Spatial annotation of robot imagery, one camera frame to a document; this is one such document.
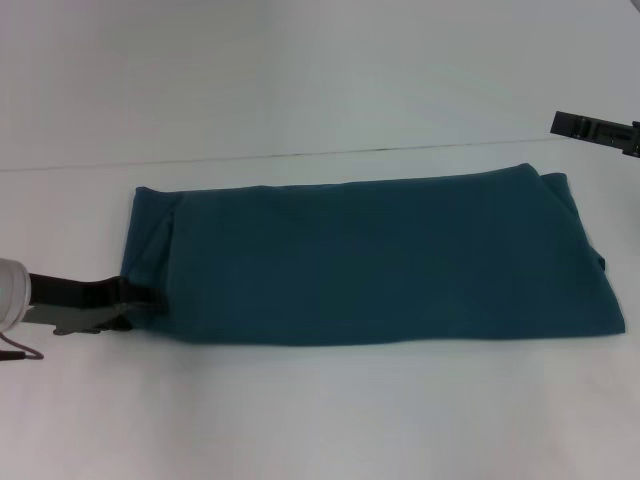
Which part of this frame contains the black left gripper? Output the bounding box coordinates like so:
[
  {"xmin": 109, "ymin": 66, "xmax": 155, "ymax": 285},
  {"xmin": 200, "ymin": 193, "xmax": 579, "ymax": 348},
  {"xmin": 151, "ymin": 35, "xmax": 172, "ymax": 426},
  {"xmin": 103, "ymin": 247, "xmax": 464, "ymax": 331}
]
[{"xmin": 27, "ymin": 273, "xmax": 167, "ymax": 338}]

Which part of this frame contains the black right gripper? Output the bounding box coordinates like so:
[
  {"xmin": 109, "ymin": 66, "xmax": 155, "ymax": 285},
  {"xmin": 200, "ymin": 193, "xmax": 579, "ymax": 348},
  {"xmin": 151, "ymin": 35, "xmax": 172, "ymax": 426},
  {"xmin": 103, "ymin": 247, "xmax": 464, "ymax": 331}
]
[{"xmin": 549, "ymin": 110, "xmax": 640, "ymax": 160}]

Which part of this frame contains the teal T-shirt with FREE print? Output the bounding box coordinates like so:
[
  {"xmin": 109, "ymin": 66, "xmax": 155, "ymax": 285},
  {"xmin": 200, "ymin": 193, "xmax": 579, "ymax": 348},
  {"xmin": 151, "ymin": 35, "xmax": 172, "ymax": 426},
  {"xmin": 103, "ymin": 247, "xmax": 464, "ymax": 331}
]
[{"xmin": 119, "ymin": 162, "xmax": 629, "ymax": 348}]

